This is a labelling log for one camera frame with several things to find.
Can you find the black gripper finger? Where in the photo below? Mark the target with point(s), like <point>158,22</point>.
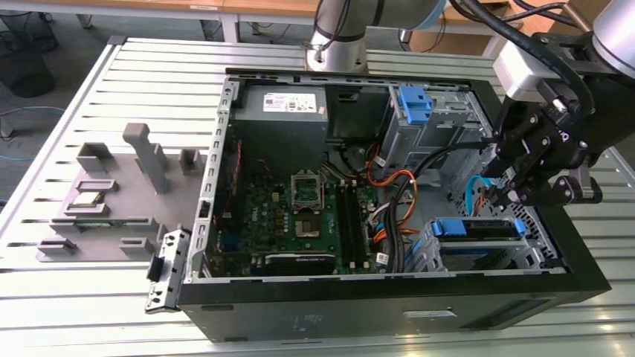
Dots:
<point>520,141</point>
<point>545,191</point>

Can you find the hard disk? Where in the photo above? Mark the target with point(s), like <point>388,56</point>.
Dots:
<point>448,227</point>

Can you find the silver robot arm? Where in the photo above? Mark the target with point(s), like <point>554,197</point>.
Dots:
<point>337,52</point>

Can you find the silver disk bay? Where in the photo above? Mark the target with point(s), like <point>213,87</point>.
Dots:
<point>476,243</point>

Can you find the silver drive cage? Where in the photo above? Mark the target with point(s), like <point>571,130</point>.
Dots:
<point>445,134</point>

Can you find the blue plastic drive latch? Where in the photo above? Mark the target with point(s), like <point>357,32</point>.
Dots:
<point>413,106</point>

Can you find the wooden cabinet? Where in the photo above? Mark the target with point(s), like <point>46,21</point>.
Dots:
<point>577,9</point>

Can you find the black RAM slot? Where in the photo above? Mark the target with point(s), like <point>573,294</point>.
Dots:
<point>356,223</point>
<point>344,223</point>

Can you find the CPU socket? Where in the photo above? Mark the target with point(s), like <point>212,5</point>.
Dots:
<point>306,227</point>

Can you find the grey power supply unit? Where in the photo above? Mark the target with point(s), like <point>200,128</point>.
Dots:
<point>277,137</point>

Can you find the black PC case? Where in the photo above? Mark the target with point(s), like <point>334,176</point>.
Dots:
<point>346,308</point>

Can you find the black graphics card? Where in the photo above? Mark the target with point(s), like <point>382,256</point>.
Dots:
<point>297,262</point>

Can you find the green motherboard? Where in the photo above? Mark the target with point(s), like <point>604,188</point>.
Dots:
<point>262,223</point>

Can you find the black case fan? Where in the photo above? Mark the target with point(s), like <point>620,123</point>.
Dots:
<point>230,178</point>

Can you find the blue expansion slot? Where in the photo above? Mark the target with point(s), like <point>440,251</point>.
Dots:
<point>230,243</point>

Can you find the grey parts rack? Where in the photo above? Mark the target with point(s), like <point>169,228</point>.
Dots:
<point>133,208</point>

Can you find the green RAM stick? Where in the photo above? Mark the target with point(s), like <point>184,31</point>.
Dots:
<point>101,223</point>

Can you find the silver CPU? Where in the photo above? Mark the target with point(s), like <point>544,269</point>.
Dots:
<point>88,199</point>

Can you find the black mesh trash bin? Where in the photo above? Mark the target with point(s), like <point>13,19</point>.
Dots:
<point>29,78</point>

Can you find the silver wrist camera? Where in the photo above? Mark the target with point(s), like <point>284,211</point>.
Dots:
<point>517,74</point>

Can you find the black wrist bracket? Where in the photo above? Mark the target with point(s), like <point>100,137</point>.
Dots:
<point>560,48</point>

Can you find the silver hinged card bracket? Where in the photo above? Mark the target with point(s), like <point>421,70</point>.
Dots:
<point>170,260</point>

